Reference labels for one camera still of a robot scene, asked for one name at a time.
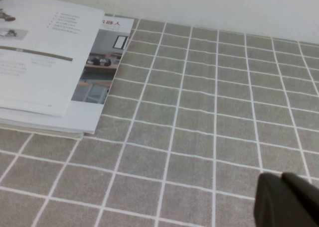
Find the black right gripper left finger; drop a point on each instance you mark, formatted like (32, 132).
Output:
(271, 204)

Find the white-paged book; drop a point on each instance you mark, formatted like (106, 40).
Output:
(45, 62)

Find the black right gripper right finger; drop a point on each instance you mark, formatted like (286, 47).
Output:
(304, 187)

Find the grey checked tablecloth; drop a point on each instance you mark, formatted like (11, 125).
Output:
(199, 107)

